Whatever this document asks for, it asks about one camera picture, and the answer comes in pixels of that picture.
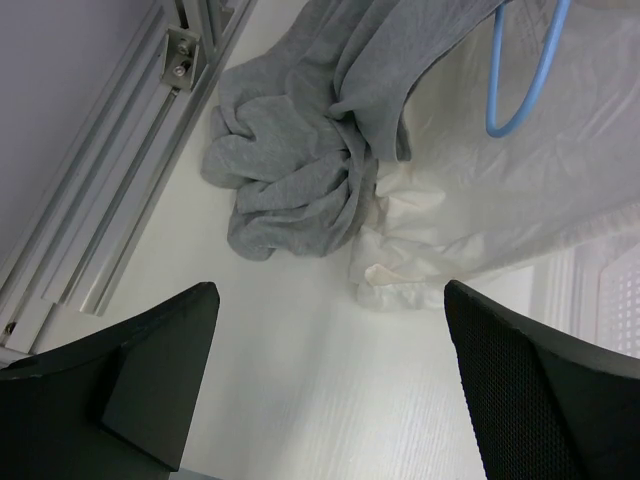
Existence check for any blue wire hanger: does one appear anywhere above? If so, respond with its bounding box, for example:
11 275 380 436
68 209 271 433
485 1 571 138

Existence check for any white tank top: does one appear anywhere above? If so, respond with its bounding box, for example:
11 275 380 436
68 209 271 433
349 1 639 311

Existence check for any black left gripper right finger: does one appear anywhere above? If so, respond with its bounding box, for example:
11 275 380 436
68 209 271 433
444 281 639 479

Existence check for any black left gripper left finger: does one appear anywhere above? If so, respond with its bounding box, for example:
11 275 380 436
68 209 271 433
1 282 220 479

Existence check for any white plastic basket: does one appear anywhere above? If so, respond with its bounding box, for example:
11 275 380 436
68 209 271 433
529 227 640 359

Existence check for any grey tank top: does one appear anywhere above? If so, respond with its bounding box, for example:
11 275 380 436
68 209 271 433
201 1 497 261

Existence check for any aluminium frame rail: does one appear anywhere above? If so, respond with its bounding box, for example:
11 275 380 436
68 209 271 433
1 1 253 364

